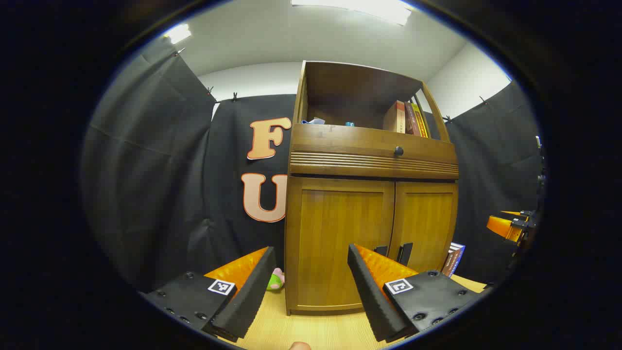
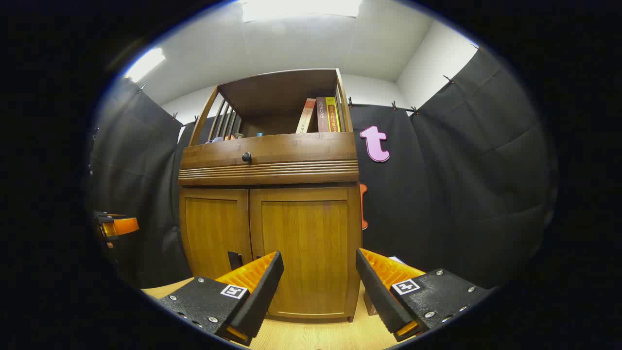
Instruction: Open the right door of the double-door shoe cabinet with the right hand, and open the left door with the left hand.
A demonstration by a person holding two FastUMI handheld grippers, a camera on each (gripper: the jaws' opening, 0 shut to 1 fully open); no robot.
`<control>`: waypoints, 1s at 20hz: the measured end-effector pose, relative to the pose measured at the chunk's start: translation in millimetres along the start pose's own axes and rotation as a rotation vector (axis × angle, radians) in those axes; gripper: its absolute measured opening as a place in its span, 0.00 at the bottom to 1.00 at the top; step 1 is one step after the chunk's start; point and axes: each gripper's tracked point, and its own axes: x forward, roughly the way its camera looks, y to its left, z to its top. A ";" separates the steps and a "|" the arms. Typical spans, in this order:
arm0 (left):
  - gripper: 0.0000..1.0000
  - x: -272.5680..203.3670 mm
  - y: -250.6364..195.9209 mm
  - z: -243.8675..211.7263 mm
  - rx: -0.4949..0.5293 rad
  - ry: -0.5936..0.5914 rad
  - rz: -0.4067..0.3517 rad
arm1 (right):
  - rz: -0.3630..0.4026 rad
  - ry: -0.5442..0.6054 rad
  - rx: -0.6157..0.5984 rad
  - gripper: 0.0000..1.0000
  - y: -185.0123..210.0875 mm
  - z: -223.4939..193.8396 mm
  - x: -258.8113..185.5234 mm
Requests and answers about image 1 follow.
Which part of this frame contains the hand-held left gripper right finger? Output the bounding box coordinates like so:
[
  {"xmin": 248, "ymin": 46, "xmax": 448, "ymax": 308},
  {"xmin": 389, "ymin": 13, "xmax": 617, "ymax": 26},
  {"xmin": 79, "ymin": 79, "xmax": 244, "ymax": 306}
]
[{"xmin": 347, "ymin": 244, "xmax": 484, "ymax": 343}]

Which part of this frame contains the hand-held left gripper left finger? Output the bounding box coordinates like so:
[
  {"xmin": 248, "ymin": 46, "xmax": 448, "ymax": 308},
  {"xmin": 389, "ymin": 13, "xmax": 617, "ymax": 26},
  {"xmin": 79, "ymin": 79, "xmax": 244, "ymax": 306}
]
[{"xmin": 138, "ymin": 246, "xmax": 277, "ymax": 343}]

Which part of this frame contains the wooden cabinet door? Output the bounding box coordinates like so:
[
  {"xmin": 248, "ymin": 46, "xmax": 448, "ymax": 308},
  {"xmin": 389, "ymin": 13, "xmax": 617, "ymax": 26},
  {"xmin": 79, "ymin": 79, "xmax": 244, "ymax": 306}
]
[
  {"xmin": 389, "ymin": 181, "xmax": 458, "ymax": 275},
  {"xmin": 292, "ymin": 177, "xmax": 395, "ymax": 309}
]

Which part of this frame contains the wooden double-door shoe cabinet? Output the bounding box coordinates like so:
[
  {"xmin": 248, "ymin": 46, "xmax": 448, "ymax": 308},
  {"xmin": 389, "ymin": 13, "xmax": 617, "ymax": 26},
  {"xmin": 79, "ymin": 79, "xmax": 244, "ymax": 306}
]
[{"xmin": 284, "ymin": 60, "xmax": 460, "ymax": 316}]

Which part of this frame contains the green and pink toy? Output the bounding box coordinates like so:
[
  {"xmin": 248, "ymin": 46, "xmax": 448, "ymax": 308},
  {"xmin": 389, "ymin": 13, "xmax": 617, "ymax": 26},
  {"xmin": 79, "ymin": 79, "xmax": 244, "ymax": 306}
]
[{"xmin": 266, "ymin": 267, "xmax": 285, "ymax": 291}]

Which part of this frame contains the blue book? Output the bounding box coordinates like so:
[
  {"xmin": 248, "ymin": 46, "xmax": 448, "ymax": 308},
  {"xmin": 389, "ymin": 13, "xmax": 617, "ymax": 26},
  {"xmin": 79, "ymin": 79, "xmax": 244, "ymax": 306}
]
[{"xmin": 441, "ymin": 242, "xmax": 466, "ymax": 278}]

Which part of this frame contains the yellow book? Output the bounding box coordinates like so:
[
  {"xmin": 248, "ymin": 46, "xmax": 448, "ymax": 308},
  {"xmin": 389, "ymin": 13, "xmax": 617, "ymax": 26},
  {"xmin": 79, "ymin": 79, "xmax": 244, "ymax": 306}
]
[{"xmin": 411, "ymin": 103, "xmax": 429, "ymax": 138}]

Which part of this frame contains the dark red book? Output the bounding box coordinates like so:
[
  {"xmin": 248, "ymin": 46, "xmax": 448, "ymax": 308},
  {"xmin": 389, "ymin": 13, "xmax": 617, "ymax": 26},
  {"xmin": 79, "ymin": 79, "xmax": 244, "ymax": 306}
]
[{"xmin": 404, "ymin": 102, "xmax": 419, "ymax": 135}]

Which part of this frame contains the wooden drawer with black knob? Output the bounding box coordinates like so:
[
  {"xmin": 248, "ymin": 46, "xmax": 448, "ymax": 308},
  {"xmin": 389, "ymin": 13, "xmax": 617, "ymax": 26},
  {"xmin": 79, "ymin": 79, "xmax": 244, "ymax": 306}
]
[{"xmin": 290, "ymin": 124, "xmax": 460, "ymax": 180}]

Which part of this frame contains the ceiling strip light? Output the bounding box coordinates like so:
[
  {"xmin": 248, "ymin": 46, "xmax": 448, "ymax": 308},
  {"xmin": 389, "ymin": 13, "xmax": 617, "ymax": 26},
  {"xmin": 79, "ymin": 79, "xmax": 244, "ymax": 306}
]
[{"xmin": 163, "ymin": 23, "xmax": 192, "ymax": 45}]

